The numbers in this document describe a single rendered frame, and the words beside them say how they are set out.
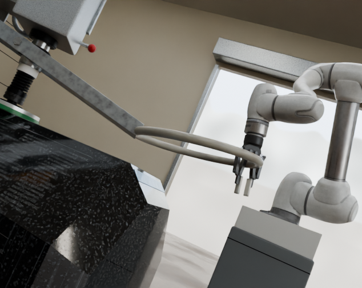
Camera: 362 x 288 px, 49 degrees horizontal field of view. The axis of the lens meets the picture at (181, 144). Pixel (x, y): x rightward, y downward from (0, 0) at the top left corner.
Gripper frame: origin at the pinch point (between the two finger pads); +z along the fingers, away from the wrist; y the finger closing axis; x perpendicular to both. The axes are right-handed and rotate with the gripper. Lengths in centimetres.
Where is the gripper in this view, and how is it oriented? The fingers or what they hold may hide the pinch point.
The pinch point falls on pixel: (242, 186)
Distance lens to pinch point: 157.6
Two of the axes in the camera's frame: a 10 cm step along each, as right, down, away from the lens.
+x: 3.9, -0.1, -9.2
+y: -8.9, -2.7, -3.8
